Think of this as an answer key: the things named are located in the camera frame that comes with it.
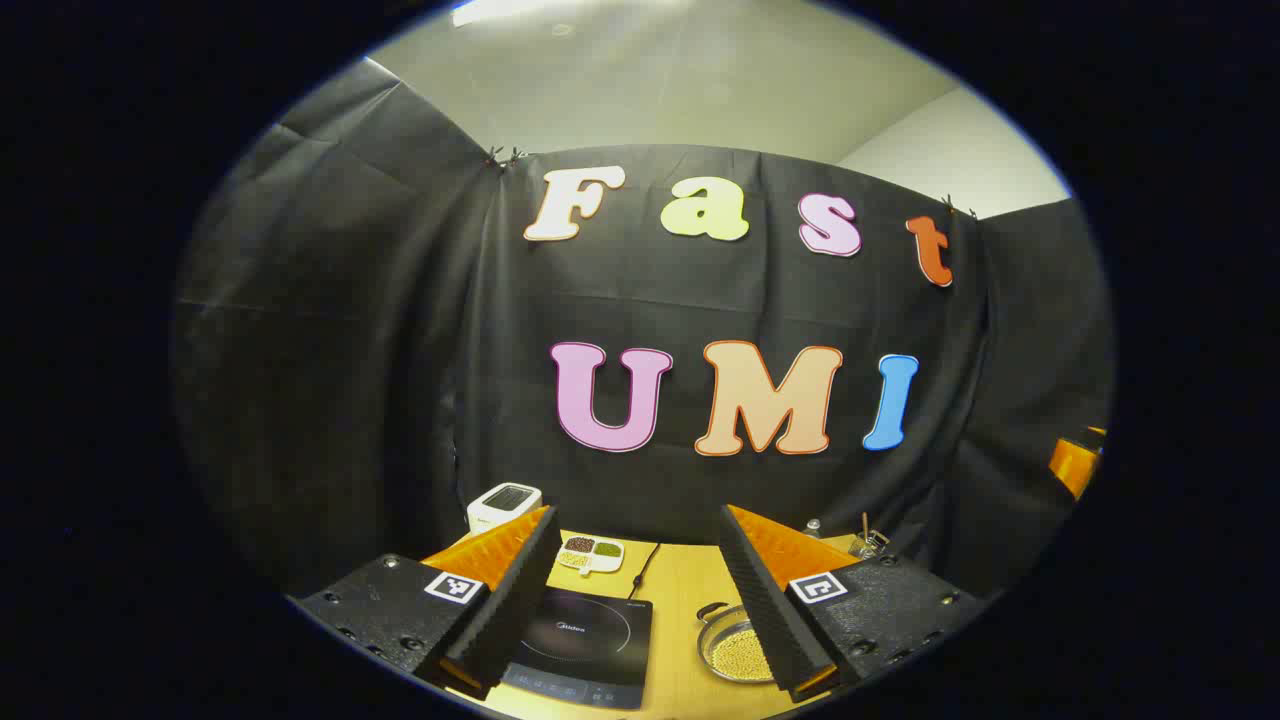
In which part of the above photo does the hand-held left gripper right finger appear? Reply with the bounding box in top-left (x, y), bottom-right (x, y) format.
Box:
top-left (718, 503), bottom-right (993, 704)

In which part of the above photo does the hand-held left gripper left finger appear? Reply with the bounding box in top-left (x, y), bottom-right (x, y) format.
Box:
top-left (290, 505), bottom-right (562, 701)

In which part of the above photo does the stainless steel pot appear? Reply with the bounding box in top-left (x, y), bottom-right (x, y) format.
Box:
top-left (696, 602), bottom-right (777, 686)

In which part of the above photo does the black induction cooktop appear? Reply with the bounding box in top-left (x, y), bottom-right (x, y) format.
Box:
top-left (500, 586), bottom-right (654, 711)

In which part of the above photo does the pile of yellow soybeans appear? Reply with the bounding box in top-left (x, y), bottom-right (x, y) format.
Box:
top-left (710, 620), bottom-right (777, 683)

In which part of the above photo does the white toaster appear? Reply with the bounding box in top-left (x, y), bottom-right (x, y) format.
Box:
top-left (467, 483), bottom-right (543, 536)

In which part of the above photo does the white divided dish of beans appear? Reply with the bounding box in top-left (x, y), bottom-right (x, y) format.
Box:
top-left (557, 535), bottom-right (626, 576)

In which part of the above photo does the black backdrop cloth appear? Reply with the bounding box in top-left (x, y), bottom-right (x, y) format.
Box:
top-left (170, 58), bottom-right (1116, 601)

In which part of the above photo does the wire utensil holder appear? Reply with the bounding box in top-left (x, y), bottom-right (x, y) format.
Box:
top-left (850, 513), bottom-right (891, 559)

